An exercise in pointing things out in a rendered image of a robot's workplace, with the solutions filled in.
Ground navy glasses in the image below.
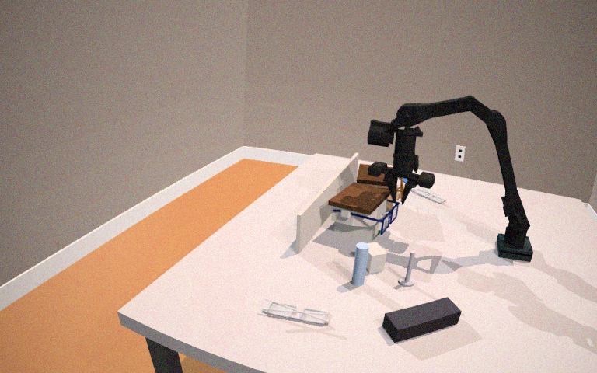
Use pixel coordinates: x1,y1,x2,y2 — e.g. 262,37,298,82
350,201,400,235

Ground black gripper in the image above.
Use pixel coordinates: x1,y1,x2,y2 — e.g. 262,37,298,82
368,149,435,205

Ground white flat panel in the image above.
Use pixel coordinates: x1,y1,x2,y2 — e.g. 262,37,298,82
295,153,359,253

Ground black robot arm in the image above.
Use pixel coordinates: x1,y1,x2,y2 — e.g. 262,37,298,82
367,95,530,250

